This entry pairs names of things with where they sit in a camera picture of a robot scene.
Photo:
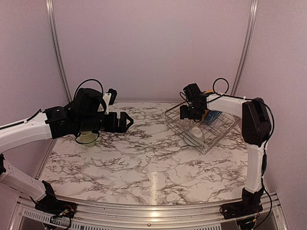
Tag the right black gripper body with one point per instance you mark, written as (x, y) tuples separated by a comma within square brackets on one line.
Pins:
[(192, 113)]

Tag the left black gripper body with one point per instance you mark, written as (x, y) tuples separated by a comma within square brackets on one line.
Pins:
[(89, 122)]

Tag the clear drinking glass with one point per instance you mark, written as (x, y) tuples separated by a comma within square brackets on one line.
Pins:
[(188, 123)]

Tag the blue polka dot plate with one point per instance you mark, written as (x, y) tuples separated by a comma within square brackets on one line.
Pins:
[(211, 117)]

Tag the pale green mug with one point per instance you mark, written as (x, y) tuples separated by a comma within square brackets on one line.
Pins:
[(87, 139)]

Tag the white green bowl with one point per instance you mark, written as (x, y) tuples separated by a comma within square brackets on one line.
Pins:
[(194, 137)]

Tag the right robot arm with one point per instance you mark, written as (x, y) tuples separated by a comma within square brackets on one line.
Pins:
[(256, 130)]

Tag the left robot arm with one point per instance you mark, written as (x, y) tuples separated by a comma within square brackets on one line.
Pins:
[(88, 112)]

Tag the yellow plate middle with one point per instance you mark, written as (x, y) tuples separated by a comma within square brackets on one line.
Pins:
[(204, 115)]

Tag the yellow plate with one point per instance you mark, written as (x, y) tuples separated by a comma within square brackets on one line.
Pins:
[(209, 92), (204, 115)]

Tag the yellow plate rear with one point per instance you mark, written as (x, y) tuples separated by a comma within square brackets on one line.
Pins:
[(209, 92)]

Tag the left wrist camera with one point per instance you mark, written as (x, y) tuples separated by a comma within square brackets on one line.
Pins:
[(109, 98)]

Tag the wire dish rack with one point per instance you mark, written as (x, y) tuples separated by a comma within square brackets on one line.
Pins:
[(213, 133)]

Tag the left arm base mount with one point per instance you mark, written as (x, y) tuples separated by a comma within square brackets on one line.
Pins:
[(58, 209)]

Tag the front aluminium rail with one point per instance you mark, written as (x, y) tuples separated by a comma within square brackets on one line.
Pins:
[(105, 216)]

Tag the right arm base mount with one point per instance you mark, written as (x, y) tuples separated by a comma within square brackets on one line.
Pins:
[(238, 209)]

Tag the right aluminium frame post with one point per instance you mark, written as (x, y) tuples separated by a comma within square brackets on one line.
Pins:
[(246, 45)]

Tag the aluminium frame post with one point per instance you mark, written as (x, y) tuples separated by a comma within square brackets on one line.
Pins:
[(246, 45), (57, 50)]

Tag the left aluminium frame post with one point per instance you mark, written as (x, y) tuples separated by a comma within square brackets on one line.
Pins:
[(57, 50)]

